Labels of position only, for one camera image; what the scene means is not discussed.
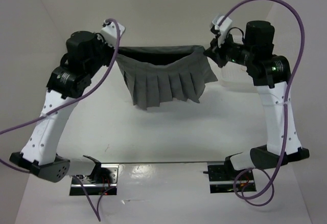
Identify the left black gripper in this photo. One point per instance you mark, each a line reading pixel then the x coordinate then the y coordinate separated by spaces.
pixel 111 51

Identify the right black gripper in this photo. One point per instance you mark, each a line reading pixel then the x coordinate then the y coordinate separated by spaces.
pixel 217 54

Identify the grey pleated skirt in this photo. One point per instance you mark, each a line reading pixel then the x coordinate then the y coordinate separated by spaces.
pixel 154 75

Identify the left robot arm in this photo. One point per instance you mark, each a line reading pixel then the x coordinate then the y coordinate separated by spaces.
pixel 86 53

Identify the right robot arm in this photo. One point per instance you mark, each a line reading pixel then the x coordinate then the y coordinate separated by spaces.
pixel 271 76

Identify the white plastic basket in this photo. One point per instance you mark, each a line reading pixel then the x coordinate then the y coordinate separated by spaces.
pixel 236 80

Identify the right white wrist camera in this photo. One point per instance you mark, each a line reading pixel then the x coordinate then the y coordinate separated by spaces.
pixel 220 25

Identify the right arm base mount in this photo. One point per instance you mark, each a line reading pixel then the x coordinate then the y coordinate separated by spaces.
pixel 221 182

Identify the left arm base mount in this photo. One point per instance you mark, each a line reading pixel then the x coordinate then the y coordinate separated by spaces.
pixel 105 183

